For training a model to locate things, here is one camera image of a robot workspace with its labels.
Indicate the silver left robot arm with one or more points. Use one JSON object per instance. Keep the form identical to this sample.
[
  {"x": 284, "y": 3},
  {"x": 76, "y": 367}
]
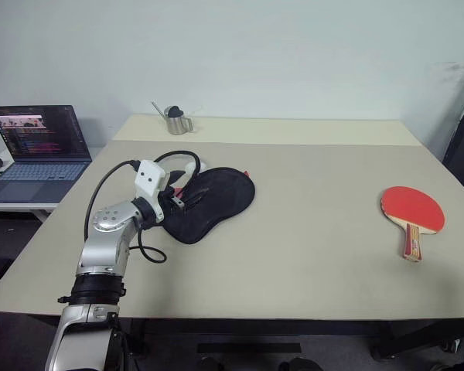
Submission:
[{"x": 104, "y": 247}]

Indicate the open dark laptop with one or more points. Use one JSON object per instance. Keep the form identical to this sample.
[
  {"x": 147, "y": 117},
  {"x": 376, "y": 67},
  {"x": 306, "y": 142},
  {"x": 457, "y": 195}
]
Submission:
[{"x": 42, "y": 154}]

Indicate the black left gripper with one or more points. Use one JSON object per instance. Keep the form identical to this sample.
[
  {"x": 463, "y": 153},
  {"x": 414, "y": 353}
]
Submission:
[{"x": 172, "y": 203}]

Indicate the white side table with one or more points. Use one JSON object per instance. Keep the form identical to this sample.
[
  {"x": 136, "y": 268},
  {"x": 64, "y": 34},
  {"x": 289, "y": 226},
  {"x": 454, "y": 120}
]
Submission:
[{"x": 19, "y": 208}]

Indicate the black table frame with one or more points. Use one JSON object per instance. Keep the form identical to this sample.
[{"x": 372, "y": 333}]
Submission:
[{"x": 255, "y": 327}]

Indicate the black paddle cover bag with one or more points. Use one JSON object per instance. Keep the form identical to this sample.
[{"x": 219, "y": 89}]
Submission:
[{"x": 220, "y": 205}]

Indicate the red table tennis paddle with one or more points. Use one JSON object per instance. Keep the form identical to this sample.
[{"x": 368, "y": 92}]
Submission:
[{"x": 411, "y": 210}]

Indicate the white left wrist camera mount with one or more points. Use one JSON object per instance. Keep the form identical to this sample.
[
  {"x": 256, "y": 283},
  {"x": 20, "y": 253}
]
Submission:
[{"x": 151, "y": 178}]

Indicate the dark rounded shape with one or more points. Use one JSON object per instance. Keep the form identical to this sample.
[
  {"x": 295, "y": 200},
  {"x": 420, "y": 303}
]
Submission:
[{"x": 295, "y": 364}]

